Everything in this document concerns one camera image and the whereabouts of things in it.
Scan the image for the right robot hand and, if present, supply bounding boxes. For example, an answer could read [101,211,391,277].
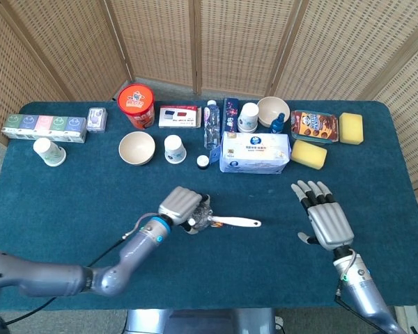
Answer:
[291,180,355,251]

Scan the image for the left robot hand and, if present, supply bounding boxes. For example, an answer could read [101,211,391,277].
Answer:
[157,186,212,234]

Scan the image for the steel scrubber with white handle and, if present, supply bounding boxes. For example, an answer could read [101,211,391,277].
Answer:
[186,193,262,234]

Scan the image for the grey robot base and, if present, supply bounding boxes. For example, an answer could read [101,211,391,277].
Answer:
[125,308,278,334]

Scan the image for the paper cup blue flower print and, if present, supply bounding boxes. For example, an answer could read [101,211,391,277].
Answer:
[164,134,187,165]

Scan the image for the beige bowl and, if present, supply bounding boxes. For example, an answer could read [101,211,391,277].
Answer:
[256,96,291,129]
[118,131,157,166]

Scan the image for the yellow sponge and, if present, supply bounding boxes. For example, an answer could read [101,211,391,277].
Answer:
[291,139,328,170]
[339,112,364,145]

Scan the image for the clear container teal rim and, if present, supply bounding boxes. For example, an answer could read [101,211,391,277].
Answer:
[291,110,341,146]

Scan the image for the clear plastic water bottle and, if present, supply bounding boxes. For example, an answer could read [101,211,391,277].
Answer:
[203,100,219,150]

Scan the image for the teal tablecloth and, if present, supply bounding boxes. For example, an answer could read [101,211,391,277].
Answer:
[0,100,418,312]

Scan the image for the flat red white box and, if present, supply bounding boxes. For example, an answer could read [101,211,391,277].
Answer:
[158,105,202,129]

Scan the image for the white blue wipes pack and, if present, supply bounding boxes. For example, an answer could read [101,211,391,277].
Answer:
[219,132,293,175]

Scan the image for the brown cookie box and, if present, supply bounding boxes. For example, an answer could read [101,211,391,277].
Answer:
[291,110,339,143]

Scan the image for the dark blue printed box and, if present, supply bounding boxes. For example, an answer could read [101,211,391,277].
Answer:
[222,97,240,133]

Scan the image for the red instant noodle tub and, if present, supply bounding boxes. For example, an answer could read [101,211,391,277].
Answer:
[117,83,156,130]

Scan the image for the blue spray bottle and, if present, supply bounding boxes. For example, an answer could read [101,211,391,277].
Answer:
[270,113,286,135]

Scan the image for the stacked white paper cups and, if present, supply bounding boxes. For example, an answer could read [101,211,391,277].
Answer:
[237,102,260,134]

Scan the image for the small purple clear box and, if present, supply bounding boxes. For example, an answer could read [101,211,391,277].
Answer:
[86,106,107,132]

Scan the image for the paper cup green print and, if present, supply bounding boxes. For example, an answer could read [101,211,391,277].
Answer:
[33,137,67,168]

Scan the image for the white green box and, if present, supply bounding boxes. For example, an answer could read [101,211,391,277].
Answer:
[1,113,88,143]

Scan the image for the wicker folding screen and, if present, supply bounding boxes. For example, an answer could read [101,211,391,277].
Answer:
[0,0,418,209]

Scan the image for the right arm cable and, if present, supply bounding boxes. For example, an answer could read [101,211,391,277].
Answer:
[335,250,398,334]

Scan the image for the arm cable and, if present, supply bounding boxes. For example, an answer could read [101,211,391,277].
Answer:
[86,212,161,269]
[335,250,398,334]

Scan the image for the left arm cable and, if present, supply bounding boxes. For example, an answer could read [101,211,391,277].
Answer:
[86,212,161,269]

